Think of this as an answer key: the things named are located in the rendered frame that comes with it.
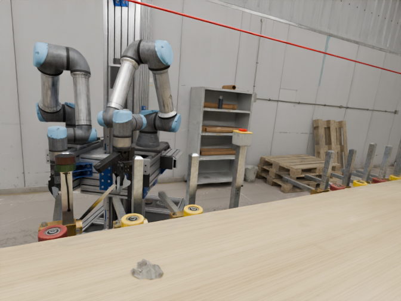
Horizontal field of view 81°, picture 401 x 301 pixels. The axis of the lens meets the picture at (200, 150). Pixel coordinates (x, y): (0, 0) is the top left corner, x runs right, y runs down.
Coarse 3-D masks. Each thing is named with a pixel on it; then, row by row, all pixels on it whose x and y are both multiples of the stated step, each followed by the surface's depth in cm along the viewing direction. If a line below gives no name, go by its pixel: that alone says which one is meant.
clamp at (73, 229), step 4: (60, 220) 87; (76, 220) 88; (80, 220) 89; (40, 224) 84; (48, 224) 84; (52, 224) 85; (56, 224) 85; (60, 224) 85; (72, 224) 86; (76, 224) 87; (80, 224) 87; (40, 228) 82; (68, 228) 85; (72, 228) 86; (76, 228) 86; (80, 228) 87; (68, 232) 85; (72, 232) 86; (76, 232) 86; (80, 232) 88; (68, 236) 86
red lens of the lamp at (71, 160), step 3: (72, 156) 77; (75, 156) 78; (57, 159) 75; (60, 159) 75; (63, 159) 75; (66, 159) 75; (69, 159) 76; (72, 159) 77; (75, 159) 78; (57, 162) 75; (60, 162) 75; (63, 162) 75; (66, 162) 75; (69, 162) 76; (72, 162) 77
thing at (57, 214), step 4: (56, 196) 109; (60, 196) 109; (56, 200) 105; (60, 200) 106; (56, 204) 102; (60, 204) 102; (56, 208) 98; (60, 208) 98; (56, 212) 95; (60, 212) 95; (56, 216) 92; (60, 216) 92; (52, 220) 89; (56, 220) 89
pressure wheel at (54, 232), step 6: (48, 228) 76; (54, 228) 76; (60, 228) 77; (66, 228) 77; (42, 234) 72; (48, 234) 73; (54, 234) 73; (60, 234) 73; (66, 234) 76; (42, 240) 71
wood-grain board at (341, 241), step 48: (336, 192) 134; (384, 192) 142; (48, 240) 71; (96, 240) 73; (144, 240) 75; (192, 240) 77; (240, 240) 79; (288, 240) 82; (336, 240) 84; (384, 240) 87; (0, 288) 53; (48, 288) 54; (96, 288) 55; (144, 288) 56; (192, 288) 57; (240, 288) 58; (288, 288) 60; (336, 288) 61; (384, 288) 62
